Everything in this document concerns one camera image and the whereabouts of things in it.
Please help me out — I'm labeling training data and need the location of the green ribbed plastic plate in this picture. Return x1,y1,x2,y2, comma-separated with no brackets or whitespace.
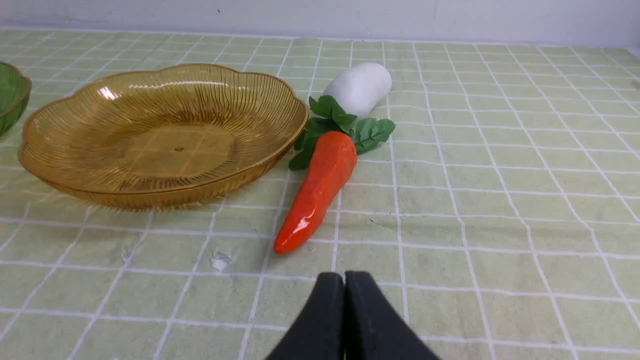
0,62,32,136

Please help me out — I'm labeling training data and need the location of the green checked tablecloth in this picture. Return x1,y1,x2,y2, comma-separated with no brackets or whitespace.
0,29,640,360

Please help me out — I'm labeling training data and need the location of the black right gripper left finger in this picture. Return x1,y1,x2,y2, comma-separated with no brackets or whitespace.
266,272,345,360

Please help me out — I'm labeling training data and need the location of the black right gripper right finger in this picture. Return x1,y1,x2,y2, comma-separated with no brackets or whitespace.
344,271,439,360

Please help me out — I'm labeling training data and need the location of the orange toy carrot with leaves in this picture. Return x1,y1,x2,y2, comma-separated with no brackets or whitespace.
273,118,396,255

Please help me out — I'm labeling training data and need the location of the amber ribbed plastic plate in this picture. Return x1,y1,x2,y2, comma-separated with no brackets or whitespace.
17,63,309,210

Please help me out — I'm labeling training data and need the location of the white toy radish with leaves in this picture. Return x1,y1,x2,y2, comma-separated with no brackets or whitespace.
309,63,393,132

